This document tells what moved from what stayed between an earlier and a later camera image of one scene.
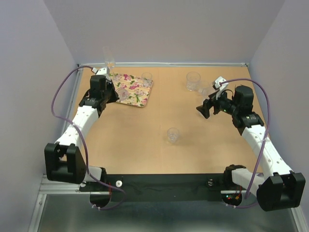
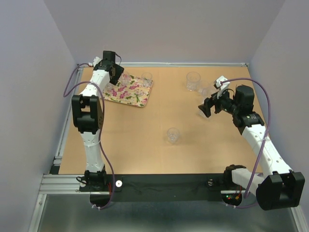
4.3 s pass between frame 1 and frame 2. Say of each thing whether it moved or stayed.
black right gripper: stayed
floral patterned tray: stayed
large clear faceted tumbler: stayed
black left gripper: moved
